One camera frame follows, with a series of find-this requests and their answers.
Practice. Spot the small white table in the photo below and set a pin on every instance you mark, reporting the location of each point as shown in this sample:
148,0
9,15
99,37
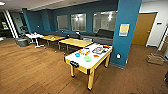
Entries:
34,35

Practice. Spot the dark grey sofa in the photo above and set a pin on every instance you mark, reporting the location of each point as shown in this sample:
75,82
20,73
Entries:
103,35

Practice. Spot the white wall outlet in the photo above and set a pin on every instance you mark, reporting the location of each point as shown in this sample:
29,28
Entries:
118,56

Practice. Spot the yellow notice sheet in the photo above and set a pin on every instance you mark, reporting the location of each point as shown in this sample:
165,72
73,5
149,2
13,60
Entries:
124,29

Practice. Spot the colourful board game box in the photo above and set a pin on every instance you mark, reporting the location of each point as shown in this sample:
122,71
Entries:
98,50

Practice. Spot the interior glass window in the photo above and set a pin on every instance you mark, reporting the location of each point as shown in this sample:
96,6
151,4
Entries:
78,22
62,22
104,21

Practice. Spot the brown wooden door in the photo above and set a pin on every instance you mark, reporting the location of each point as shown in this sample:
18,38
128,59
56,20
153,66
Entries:
143,30

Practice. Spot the grey ottoman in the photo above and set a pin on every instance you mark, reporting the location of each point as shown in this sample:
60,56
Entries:
22,42

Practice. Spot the cardboard box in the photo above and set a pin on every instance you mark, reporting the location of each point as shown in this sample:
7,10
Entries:
155,59

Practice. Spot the green bowl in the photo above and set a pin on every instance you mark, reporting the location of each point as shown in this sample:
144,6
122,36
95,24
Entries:
87,58

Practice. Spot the yellow wooden table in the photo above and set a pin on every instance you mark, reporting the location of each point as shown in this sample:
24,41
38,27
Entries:
76,42
51,37

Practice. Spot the red flat box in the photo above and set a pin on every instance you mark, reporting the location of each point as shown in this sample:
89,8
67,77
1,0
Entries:
106,46

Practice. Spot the yellow legged white game table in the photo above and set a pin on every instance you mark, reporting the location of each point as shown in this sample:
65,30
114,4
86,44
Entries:
88,61

